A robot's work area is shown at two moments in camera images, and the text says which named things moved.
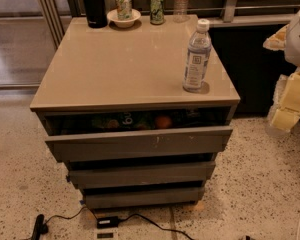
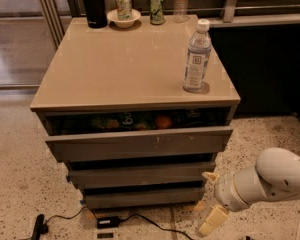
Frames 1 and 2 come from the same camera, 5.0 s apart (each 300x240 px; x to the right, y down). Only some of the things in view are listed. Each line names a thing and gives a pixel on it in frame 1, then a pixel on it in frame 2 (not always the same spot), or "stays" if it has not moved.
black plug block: [40, 227] stays
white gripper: [298, 42] → [225, 191]
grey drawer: [142, 171] stays
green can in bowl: [124, 6] stays
